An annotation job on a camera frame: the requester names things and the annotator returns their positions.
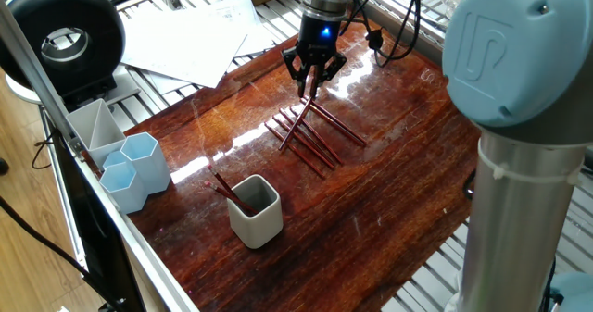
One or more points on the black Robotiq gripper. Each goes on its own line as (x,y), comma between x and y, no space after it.
(319,41)

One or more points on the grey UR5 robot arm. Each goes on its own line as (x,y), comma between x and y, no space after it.
(519,48)

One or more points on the white square ceramic pen holder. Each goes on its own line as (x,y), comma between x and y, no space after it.
(255,228)

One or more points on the light blue hexagonal pen holder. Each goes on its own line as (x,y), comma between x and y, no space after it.
(153,173)

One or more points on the white divided square pen holder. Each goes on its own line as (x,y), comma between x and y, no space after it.
(109,152)

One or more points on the white paper sheet stack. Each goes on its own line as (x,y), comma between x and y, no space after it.
(185,43)

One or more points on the red-brown wooden board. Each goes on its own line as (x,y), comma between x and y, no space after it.
(370,233)

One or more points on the black monitor panel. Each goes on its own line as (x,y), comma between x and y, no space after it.
(102,256)

